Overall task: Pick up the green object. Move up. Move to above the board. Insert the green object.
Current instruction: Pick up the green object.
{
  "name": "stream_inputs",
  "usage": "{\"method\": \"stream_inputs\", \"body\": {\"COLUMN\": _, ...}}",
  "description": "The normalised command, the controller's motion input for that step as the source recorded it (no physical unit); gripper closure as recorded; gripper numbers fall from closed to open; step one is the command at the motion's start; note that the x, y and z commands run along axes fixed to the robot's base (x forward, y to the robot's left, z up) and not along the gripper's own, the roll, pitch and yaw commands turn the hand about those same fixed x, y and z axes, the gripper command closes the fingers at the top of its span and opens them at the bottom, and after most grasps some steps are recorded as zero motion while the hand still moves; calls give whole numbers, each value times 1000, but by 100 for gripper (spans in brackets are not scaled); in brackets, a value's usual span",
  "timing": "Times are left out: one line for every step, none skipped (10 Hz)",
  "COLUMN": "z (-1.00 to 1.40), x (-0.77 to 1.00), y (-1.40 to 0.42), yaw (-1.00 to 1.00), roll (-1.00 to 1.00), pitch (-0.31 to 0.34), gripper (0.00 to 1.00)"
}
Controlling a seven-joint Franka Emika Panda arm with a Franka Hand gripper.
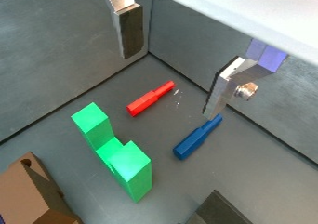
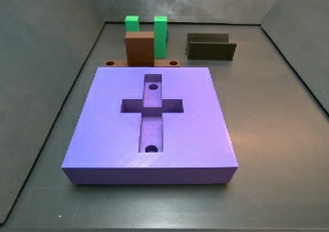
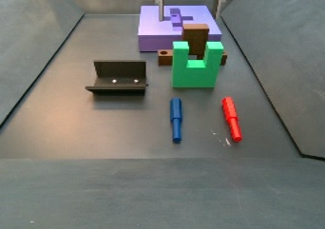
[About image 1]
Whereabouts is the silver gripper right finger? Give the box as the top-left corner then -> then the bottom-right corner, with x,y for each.
204,39 -> 289,120

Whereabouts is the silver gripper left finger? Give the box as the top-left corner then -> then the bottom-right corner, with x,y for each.
106,0 -> 145,59

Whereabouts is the green U-shaped block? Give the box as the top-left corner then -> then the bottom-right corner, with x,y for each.
71,102 -> 151,203

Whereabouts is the blue peg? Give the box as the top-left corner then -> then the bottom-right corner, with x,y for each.
173,114 -> 222,160

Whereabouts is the red peg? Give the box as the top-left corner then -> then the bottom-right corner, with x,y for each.
127,81 -> 176,116

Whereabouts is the dark grey block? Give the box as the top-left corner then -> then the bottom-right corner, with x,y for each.
186,190 -> 254,224

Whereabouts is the brown block with holes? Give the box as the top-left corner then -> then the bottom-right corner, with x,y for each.
0,152 -> 83,224

